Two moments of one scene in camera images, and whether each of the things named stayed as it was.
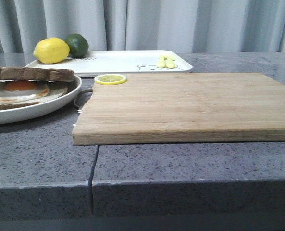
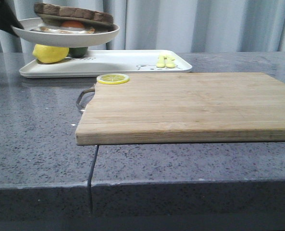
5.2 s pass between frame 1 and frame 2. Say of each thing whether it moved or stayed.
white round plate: moved
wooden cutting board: stayed
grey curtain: stayed
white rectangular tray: stayed
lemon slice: stayed
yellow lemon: stayed
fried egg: moved
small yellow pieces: stayed
